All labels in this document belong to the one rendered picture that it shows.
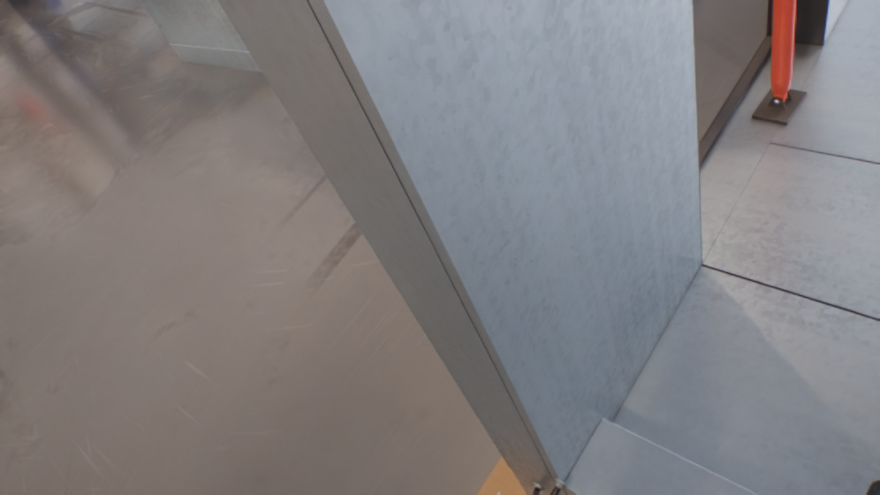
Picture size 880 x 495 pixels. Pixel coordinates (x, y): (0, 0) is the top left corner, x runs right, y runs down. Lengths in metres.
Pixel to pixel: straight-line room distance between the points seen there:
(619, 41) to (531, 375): 0.31
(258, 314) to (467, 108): 1.45
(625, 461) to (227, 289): 1.38
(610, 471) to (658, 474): 0.05
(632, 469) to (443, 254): 0.45
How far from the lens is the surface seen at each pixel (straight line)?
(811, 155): 1.17
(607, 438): 0.83
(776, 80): 1.21
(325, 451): 1.47
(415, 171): 0.39
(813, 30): 1.39
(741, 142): 1.19
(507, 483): 1.11
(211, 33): 2.98
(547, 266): 0.56
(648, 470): 0.81
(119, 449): 1.84
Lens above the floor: 1.18
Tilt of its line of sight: 45 degrees down
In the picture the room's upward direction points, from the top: 27 degrees counter-clockwise
